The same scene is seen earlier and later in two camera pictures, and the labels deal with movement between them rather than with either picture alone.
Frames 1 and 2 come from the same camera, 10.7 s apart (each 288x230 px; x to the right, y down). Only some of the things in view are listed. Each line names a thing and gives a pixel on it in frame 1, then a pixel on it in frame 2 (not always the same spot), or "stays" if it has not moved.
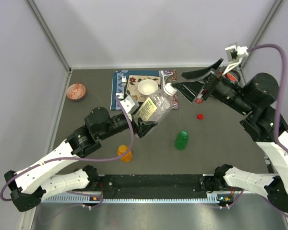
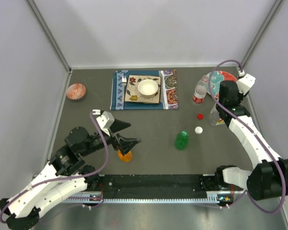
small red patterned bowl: (76, 91) stays
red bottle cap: (200, 116) stays
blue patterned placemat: (119, 80) stays
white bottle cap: (169, 89) -> (198, 130)
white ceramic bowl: (146, 86) stays
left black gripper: (144, 127) -> (126, 143)
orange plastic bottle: (122, 149) stays
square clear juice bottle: (159, 104) -> (214, 119)
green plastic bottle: (181, 140) stays
